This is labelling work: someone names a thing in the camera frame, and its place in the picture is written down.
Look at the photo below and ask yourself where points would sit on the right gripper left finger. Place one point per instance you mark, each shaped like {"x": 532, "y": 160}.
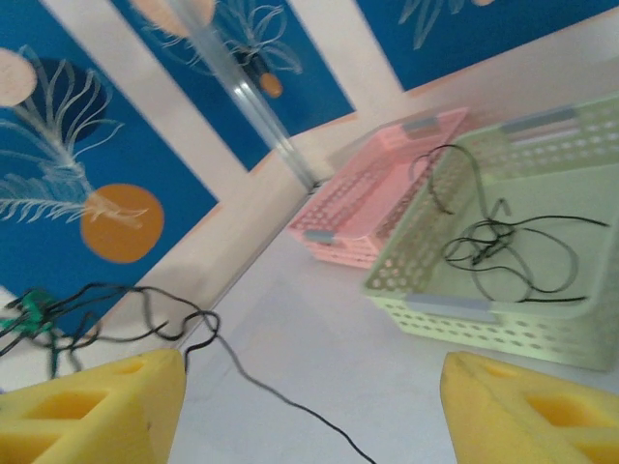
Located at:
{"x": 97, "y": 415}

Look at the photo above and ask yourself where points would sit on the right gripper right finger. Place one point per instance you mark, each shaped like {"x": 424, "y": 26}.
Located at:
{"x": 522, "y": 425}

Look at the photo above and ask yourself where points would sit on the green plastic basket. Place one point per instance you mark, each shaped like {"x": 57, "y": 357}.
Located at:
{"x": 532, "y": 333}

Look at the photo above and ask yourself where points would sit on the pink plastic basket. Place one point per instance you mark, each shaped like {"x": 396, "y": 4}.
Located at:
{"x": 358, "y": 193}

